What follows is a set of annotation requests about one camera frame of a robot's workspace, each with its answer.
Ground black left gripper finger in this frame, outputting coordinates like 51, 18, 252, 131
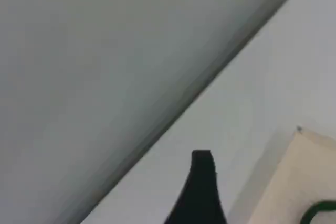
164, 150, 228, 224

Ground cream canvas handbag green handles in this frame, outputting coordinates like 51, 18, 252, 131
248, 125, 336, 224

